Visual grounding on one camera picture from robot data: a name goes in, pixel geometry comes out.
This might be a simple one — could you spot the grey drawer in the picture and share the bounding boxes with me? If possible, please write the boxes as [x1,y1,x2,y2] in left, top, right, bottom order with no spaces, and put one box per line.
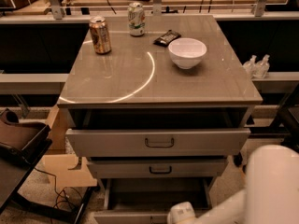
[88,159,227,179]
[66,128,250,158]
[94,177,212,224]

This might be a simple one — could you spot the white green soda can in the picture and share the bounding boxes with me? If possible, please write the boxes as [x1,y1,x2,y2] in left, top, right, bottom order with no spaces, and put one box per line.
[128,2,145,36]

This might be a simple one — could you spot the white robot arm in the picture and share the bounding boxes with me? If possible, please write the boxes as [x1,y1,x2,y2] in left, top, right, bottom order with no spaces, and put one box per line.
[167,145,299,224]

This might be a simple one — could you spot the clear pump bottle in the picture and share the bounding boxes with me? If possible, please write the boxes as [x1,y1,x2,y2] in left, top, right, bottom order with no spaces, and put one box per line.
[243,55,256,78]
[253,54,270,78]

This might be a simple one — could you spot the gold soda can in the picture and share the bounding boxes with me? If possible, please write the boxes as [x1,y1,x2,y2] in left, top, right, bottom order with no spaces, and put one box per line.
[89,16,111,54]

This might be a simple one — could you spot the left clear pump bottle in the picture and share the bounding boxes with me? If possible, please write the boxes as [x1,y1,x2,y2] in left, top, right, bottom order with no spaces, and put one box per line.
[243,55,256,78]

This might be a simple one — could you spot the black snack bar wrapper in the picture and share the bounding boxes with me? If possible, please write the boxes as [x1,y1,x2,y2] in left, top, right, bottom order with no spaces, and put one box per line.
[153,30,181,47]

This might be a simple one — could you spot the white bowl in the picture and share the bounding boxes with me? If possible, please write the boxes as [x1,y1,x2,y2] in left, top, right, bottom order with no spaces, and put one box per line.
[168,38,207,69]

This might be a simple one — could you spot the right clear pump bottle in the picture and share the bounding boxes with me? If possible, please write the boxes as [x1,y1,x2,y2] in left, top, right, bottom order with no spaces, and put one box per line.
[253,54,270,78]

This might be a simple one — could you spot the grey bottom drawer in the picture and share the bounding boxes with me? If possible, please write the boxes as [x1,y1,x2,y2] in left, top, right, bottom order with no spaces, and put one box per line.
[94,177,212,224]

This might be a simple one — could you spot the grey top drawer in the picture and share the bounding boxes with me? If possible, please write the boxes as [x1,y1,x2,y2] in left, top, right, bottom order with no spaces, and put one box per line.
[66,128,250,158]

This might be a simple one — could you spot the black floor cable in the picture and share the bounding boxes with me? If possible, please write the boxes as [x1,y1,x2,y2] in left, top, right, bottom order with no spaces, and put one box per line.
[33,166,84,224]

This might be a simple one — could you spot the grey drawer cabinet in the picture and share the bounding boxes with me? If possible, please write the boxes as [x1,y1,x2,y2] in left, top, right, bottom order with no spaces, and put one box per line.
[57,14,263,161]

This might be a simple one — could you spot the grey middle drawer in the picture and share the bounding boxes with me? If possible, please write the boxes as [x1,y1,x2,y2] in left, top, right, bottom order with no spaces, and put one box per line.
[88,159,227,179]

